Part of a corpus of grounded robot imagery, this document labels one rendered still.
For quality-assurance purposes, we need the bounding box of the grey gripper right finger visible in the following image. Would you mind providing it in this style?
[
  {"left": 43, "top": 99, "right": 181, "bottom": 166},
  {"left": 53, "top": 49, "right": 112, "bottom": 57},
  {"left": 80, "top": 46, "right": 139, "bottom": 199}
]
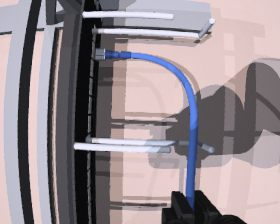
[{"left": 194, "top": 190, "right": 247, "bottom": 224}]

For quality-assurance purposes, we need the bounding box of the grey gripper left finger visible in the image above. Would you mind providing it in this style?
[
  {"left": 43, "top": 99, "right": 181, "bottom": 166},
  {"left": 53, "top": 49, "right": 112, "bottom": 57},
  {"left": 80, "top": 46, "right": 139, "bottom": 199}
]
[{"left": 161, "top": 191, "right": 195, "bottom": 224}]

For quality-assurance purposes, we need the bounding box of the blue cable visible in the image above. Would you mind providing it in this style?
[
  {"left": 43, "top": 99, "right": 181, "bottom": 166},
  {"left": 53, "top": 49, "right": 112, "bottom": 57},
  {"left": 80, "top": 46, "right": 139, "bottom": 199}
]
[{"left": 119, "top": 51, "right": 198, "bottom": 211}]

